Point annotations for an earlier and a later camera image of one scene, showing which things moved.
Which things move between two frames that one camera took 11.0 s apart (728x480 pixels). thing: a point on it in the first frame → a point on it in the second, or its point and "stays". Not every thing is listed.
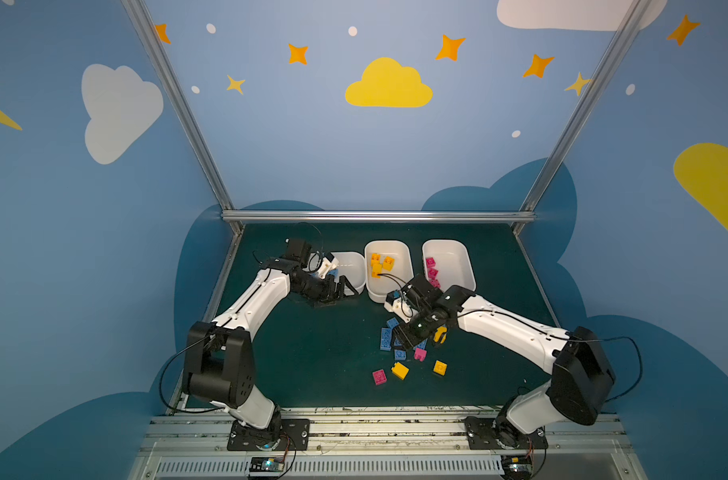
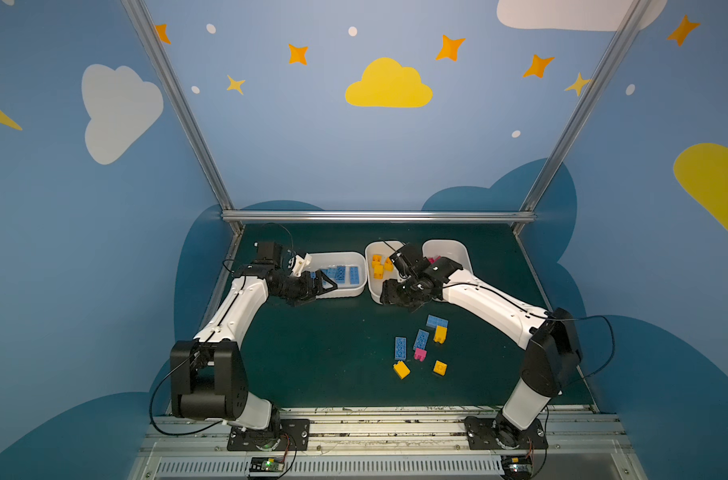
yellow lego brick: x=438 y=334 stays
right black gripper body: x=421 y=327 → x=400 y=290
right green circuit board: x=516 y=467 stays
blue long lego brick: x=386 y=337 → x=354 y=273
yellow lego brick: x=399 y=370 stays
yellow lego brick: x=440 y=368 stays
